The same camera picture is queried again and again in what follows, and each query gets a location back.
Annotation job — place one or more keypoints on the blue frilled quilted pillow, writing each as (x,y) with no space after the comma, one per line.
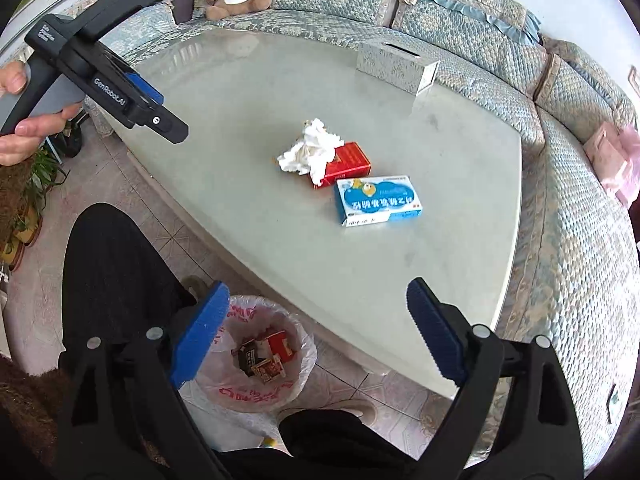
(475,2)

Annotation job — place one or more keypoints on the small brown patterned box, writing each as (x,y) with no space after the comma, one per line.
(267,370)

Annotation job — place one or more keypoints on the beige slipper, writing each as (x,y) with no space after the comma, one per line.
(200,287)

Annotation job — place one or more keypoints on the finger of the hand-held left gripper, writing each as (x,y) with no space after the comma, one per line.
(145,89)

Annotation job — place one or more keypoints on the patterned tissue box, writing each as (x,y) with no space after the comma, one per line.
(390,67)

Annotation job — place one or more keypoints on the white tissue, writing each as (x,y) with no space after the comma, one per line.
(310,150)

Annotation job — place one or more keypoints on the potted plant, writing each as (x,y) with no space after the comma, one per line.
(30,200)

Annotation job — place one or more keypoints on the trash bin with pink liner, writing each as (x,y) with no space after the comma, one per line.
(235,395)

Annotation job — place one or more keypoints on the red white small box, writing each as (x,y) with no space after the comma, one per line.
(280,345)

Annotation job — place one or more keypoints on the person's right leg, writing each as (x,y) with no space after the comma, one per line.
(340,445)

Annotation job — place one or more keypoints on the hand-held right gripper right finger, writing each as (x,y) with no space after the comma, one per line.
(435,330)

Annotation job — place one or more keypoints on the quilted floral corner sofa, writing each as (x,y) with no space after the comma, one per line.
(565,285)

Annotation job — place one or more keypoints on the pink plastic bag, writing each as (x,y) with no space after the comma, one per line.
(631,170)

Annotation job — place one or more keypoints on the pink paper gift bag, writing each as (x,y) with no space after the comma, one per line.
(607,157)

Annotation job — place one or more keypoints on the person's left hand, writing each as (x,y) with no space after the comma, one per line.
(30,132)

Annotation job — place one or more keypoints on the dark bag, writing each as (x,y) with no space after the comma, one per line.
(70,135)

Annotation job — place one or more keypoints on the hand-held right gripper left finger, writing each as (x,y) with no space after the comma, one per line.
(200,332)

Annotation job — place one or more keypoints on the blue white medicine box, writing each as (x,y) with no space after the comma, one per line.
(380,200)

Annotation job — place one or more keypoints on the dark cardboard box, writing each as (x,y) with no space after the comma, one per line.
(250,357)

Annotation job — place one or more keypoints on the red cardboard box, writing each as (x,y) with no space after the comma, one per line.
(350,162)

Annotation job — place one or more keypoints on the clear plastic bag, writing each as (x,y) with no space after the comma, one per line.
(240,427)

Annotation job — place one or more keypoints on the white wall socket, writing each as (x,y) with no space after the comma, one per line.
(634,79)

